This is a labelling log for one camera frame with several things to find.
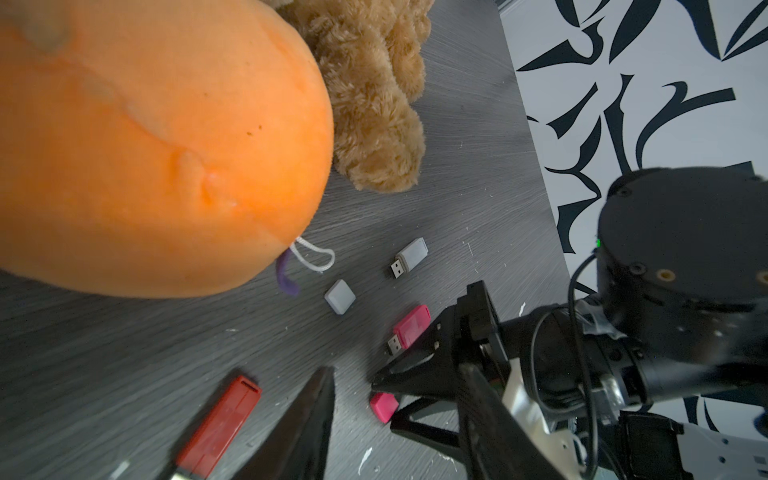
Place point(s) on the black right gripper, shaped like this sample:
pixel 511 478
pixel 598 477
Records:
pixel 428 369

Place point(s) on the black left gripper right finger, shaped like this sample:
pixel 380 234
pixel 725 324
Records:
pixel 494 445

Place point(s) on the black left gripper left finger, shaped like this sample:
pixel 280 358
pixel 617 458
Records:
pixel 297 448

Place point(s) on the pink usb cap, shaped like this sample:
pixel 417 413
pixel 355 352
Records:
pixel 384 406

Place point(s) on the pink usb drive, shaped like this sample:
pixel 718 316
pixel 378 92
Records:
pixel 409 329

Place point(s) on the small white usb cap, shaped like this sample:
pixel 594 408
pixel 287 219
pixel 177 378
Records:
pixel 340 297

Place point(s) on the white usb drive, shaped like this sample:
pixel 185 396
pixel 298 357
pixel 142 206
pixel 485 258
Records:
pixel 409 257

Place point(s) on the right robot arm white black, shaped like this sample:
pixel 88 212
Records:
pixel 680 309

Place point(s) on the red usb drive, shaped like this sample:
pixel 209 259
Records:
pixel 201 454

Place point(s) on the orange plush fish toy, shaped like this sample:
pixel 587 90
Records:
pixel 156 149

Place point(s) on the brown teddy bear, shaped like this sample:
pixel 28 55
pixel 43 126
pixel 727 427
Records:
pixel 369 54

